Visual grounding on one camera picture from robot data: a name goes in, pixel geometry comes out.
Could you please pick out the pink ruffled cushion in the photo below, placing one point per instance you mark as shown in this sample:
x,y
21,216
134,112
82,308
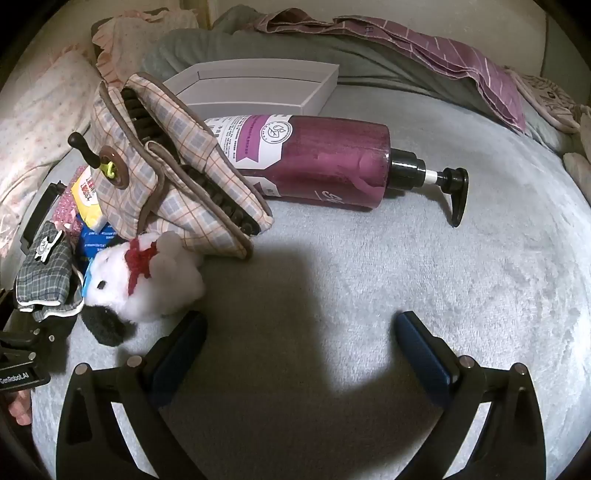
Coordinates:
x,y
138,37

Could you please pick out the grey-green blanket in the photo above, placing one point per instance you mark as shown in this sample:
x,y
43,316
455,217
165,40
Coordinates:
x,y
369,64

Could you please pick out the person's left hand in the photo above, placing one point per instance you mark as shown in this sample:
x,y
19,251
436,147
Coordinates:
x,y
21,408

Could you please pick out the white cardboard box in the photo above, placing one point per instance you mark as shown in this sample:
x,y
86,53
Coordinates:
x,y
258,92

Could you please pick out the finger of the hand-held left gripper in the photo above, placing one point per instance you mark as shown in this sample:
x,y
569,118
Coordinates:
x,y
44,212
55,330

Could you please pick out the cream crumpled cloth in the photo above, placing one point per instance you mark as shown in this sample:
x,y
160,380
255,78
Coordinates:
x,y
584,129

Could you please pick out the white plush toy red bow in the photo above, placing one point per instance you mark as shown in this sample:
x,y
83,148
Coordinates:
x,y
166,286

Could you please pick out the purple striped cloth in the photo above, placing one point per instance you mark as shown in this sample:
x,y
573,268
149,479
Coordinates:
x,y
461,55

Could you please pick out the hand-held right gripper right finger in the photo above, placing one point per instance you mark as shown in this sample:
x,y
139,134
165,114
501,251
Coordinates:
x,y
422,355

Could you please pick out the pink dotted pouch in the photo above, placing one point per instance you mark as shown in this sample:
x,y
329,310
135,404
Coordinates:
x,y
64,210

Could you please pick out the purple pump bottle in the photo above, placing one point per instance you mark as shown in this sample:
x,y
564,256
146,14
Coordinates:
x,y
332,157

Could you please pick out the pink floral pillow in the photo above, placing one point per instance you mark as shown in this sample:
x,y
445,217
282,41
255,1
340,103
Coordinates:
x,y
41,115

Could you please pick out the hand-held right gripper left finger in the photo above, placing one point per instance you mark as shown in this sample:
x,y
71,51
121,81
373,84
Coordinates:
x,y
178,355

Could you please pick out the patterned cream cloth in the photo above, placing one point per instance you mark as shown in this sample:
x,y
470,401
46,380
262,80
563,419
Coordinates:
x,y
549,99

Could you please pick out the white folded cloth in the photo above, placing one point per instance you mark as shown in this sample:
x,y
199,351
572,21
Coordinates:
x,y
579,173

